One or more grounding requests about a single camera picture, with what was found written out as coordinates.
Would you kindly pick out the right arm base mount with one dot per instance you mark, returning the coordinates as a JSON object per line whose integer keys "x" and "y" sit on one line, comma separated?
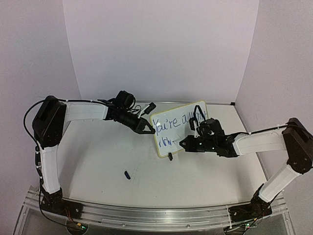
{"x": 255, "y": 209}

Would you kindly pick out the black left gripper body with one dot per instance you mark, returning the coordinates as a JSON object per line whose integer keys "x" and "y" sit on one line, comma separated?
{"x": 128, "y": 123}

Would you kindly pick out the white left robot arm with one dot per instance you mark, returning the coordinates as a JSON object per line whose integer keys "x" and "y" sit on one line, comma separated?
{"x": 49, "y": 126}

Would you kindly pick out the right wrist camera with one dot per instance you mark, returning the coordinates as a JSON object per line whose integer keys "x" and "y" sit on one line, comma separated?
{"x": 195, "y": 127}

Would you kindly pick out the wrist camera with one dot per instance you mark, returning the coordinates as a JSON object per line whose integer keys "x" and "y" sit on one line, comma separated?
{"x": 147, "y": 109}
{"x": 195, "y": 127}

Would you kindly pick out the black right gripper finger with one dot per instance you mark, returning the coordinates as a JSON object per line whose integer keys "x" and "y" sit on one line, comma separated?
{"x": 187, "y": 147}
{"x": 187, "y": 140}

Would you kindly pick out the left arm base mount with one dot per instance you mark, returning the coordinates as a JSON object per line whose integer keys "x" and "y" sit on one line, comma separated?
{"x": 56, "y": 204}

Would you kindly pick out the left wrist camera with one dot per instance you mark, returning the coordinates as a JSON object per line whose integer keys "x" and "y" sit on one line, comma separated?
{"x": 147, "y": 109}

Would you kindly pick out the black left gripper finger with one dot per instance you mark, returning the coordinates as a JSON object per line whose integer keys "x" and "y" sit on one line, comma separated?
{"x": 146, "y": 125}
{"x": 146, "y": 132}

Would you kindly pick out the blue marker cap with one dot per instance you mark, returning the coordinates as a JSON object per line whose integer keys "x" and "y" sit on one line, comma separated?
{"x": 127, "y": 175}

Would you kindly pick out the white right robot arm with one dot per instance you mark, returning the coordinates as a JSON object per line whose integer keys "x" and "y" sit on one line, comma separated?
{"x": 292, "y": 138}

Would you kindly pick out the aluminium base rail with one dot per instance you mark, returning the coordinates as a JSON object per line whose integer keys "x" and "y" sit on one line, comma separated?
{"x": 164, "y": 219}

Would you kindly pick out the white whiteboard yellow rim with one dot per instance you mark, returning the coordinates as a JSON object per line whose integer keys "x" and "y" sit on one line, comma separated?
{"x": 173, "y": 124}

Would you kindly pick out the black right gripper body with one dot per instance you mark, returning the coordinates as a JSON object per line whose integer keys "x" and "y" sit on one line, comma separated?
{"x": 191, "y": 143}

